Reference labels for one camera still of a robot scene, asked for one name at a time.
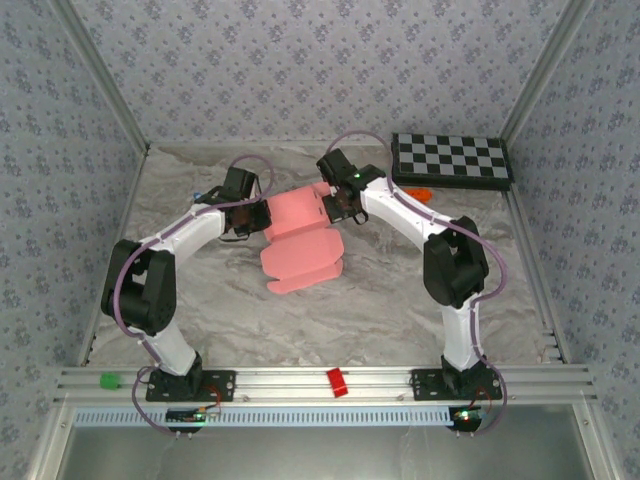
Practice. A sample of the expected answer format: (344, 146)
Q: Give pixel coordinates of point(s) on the pink paper box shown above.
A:
(300, 255)

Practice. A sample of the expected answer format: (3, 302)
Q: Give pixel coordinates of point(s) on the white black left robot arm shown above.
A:
(190, 235)

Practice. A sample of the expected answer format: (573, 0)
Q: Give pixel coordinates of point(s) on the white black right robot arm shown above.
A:
(400, 215)

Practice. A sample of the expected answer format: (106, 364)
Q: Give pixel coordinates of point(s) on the orange toy block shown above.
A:
(419, 195)

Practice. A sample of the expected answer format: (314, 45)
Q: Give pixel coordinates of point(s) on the black grey checkerboard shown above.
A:
(450, 160)

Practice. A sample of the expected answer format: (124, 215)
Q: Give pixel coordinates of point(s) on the red block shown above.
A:
(336, 382)

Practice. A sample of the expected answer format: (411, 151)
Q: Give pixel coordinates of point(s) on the green block without studs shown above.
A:
(111, 381)

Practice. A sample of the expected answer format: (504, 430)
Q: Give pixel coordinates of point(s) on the grey metal panel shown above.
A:
(320, 452)

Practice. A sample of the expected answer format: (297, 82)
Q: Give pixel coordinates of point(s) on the aluminium side rail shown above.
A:
(537, 280)
(110, 255)

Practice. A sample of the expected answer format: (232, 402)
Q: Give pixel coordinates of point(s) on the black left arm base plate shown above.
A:
(220, 385)

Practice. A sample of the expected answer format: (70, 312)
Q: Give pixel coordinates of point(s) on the aluminium mounting rail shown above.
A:
(285, 385)

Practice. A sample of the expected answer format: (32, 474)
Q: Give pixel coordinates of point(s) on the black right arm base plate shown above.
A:
(425, 385)

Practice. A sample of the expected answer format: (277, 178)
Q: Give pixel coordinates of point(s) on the aluminium frame post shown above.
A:
(545, 75)

